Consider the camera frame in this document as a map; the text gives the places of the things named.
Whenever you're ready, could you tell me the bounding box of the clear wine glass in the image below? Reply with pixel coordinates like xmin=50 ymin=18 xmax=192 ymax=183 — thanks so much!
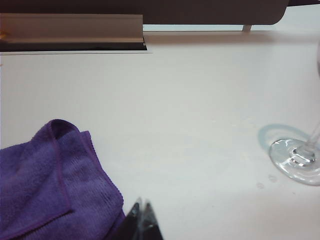
xmin=268 ymin=39 xmax=320 ymax=187

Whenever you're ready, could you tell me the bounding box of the wide brown desk partition panel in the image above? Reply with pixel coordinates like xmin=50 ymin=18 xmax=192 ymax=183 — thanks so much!
xmin=0 ymin=0 xmax=288 ymax=26

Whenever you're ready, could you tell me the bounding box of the purple microfibre cloth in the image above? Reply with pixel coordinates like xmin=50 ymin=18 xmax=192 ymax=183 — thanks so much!
xmin=0 ymin=119 xmax=126 ymax=240

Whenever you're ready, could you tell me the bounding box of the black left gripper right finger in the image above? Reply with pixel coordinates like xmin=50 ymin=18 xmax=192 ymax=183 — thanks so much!
xmin=140 ymin=198 xmax=165 ymax=240

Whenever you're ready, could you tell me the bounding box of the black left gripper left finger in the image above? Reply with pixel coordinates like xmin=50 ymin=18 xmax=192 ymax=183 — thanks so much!
xmin=111 ymin=197 xmax=144 ymax=240

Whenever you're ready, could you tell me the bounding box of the beige cardboard box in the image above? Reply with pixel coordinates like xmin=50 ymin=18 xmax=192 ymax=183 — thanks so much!
xmin=0 ymin=13 xmax=148 ymax=52

